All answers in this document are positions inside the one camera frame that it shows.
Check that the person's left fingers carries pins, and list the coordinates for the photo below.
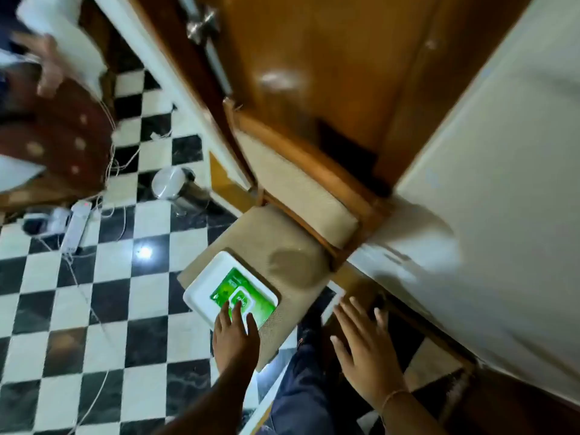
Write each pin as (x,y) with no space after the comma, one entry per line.
(236,317)

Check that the person's right middle finger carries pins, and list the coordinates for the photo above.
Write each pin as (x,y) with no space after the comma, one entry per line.
(362,319)

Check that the white power strip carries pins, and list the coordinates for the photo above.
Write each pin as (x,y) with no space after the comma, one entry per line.
(76,226)

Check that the person's blue trousers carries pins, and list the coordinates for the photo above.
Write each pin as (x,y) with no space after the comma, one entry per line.
(301,394)

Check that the green packet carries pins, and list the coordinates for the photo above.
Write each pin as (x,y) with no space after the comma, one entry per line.
(258,298)

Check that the brown wooden door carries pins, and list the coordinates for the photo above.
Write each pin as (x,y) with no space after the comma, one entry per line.
(326,63)

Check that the white rectangular tray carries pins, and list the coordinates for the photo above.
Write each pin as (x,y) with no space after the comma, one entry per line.
(204,289)

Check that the white bed sheet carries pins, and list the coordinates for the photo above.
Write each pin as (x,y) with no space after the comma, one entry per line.
(16,173)

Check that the white plug adapter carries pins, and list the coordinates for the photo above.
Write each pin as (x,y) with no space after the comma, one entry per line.
(50,220)

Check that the person's right thumb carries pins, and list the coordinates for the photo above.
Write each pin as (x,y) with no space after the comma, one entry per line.
(340,353)

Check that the maroon dotted cloth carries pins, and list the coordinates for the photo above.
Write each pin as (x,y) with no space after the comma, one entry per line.
(63,135)

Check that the person's left hand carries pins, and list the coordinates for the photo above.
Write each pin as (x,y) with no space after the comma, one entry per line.
(235,346)

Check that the wooden chair with beige cushions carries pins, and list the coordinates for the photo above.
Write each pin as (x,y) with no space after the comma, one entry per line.
(290,249)

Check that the wooden bed frame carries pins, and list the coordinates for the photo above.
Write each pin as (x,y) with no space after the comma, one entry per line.
(40,197)

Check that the person's right hand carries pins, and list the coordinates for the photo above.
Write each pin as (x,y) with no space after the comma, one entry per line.
(369,362)

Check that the person's left forearm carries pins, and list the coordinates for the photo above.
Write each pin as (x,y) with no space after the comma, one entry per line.
(215,410)

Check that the steel pedal bin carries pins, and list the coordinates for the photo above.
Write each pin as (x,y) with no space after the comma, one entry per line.
(170,183)

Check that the person's right forearm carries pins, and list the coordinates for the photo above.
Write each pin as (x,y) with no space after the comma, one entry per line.
(410,416)

